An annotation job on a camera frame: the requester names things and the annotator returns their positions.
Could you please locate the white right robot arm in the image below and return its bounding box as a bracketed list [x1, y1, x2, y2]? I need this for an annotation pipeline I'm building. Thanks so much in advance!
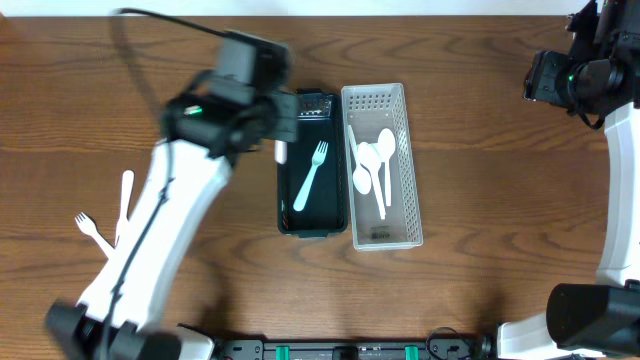
[495, 51, 639, 359]

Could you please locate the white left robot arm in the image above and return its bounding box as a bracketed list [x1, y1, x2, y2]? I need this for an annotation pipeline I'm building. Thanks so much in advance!
[45, 91, 299, 359]

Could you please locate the mint green plastic utensil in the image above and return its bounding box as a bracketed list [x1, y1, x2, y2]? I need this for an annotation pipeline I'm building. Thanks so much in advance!
[293, 141, 328, 212]

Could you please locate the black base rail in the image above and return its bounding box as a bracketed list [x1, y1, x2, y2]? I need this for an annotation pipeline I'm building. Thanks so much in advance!
[211, 334, 497, 360]

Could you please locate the clear perforated plastic basket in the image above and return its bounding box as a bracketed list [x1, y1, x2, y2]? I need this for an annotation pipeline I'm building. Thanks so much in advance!
[341, 83, 423, 251]

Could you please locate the white plastic fork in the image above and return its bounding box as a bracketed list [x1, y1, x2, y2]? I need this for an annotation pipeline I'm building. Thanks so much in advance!
[115, 169, 135, 246]
[74, 212, 114, 258]

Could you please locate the dark green plastic tray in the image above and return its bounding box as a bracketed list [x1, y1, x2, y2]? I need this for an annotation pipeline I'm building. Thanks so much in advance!
[277, 88, 349, 238]

